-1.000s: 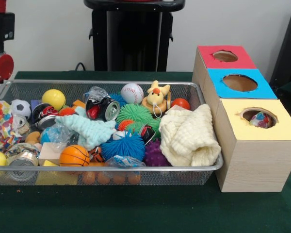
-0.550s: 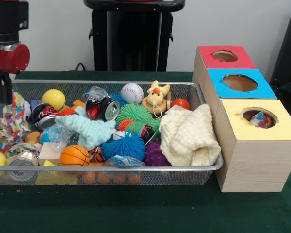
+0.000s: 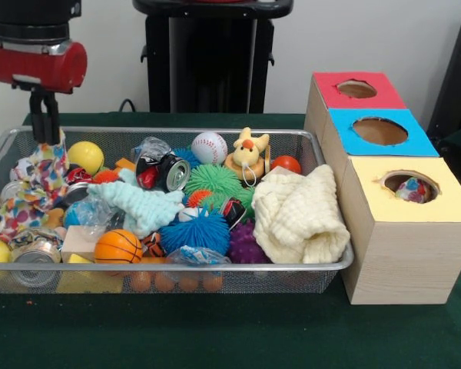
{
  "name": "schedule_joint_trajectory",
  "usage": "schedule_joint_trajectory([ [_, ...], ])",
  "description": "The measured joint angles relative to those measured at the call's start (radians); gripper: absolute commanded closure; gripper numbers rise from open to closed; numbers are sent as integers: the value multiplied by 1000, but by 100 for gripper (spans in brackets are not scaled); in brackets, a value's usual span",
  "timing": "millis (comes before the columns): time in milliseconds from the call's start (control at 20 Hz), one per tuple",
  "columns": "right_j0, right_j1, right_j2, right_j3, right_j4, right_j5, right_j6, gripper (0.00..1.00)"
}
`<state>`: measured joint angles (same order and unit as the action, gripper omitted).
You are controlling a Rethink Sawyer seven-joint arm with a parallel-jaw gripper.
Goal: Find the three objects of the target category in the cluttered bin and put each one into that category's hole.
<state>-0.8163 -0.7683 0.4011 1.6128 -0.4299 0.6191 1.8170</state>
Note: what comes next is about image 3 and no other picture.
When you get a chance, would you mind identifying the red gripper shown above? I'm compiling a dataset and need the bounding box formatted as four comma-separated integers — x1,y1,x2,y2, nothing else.
0,33,88,146

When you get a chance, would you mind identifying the polka dot cloth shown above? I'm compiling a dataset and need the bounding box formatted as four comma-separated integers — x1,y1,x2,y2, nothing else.
0,128,71,241
394,176,433,204

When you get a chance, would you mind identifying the cream muslin cloth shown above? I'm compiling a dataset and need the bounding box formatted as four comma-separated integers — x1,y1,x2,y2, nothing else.
252,164,351,265

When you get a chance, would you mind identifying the silver mesh bin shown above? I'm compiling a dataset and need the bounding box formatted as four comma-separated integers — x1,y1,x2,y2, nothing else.
0,126,355,295

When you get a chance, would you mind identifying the wooden box with three holes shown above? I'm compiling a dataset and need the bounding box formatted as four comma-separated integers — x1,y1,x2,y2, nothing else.
304,71,461,305

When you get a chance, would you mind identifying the yellow ball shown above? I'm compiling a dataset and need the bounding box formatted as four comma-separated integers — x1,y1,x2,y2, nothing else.
67,141,105,177

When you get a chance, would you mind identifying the light blue muslin cloth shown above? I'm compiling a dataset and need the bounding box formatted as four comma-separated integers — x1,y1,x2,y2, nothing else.
86,168,186,240

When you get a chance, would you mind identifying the orange toy basketball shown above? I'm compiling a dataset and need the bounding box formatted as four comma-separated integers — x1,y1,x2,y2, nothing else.
95,229,144,265

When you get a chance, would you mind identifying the white toy baseball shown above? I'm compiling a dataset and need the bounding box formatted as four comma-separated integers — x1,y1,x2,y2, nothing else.
191,131,230,166

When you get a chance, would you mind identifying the green spiky puffer ball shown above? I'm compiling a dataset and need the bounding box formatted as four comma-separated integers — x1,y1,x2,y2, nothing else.
184,164,244,197

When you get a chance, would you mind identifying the blue spiky puffer ball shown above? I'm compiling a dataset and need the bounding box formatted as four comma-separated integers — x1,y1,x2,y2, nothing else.
159,207,231,257

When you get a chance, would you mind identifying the yellow plush chick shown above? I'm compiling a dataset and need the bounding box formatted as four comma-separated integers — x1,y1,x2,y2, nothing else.
224,127,272,184

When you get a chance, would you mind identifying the red orange ball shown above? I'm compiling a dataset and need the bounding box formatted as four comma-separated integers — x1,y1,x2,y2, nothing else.
271,155,303,176

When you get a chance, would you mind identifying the dark green table cloth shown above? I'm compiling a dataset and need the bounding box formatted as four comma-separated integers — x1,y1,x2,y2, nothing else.
0,111,461,369

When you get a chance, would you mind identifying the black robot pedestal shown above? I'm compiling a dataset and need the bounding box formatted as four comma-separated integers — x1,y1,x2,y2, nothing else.
132,0,297,114

